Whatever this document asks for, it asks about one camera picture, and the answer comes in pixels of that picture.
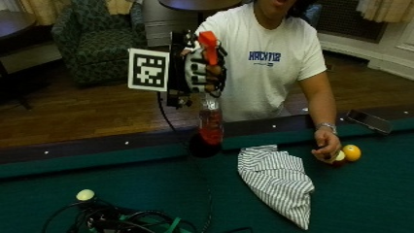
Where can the dark wooden side table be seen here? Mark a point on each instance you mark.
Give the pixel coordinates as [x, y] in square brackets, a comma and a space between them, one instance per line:
[15, 24]

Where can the white cube of black markers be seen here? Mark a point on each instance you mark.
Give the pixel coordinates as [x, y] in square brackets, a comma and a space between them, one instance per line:
[149, 69]

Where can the black smartphone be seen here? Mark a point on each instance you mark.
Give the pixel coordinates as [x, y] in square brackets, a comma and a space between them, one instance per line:
[370, 121]

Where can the the person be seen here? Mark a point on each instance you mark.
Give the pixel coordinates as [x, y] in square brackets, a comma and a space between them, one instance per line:
[259, 87]

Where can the radiator cover grille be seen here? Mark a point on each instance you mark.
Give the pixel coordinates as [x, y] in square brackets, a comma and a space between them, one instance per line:
[350, 20]

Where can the pale white ball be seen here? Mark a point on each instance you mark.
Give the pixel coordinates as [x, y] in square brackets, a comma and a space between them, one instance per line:
[86, 194]

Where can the beige curtain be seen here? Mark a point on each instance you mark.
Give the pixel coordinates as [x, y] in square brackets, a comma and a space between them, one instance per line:
[387, 9]
[41, 9]

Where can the yellow billiard ball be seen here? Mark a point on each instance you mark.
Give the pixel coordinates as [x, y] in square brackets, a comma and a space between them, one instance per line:
[352, 152]

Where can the red and white billiard ball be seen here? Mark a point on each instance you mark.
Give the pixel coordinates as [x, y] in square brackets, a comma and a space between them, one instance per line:
[340, 159]

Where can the round dark table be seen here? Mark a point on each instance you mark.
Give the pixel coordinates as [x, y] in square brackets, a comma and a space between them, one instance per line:
[199, 4]

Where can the green patterned armchair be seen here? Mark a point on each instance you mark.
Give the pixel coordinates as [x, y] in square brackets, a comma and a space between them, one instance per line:
[99, 45]

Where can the silver wristwatch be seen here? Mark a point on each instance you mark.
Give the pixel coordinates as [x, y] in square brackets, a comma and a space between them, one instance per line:
[327, 126]

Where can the striped grey white cloth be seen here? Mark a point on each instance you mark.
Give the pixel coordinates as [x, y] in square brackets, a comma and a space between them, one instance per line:
[279, 184]

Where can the spray bottle with orange trigger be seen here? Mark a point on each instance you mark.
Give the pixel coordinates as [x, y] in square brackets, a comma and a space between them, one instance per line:
[211, 126]

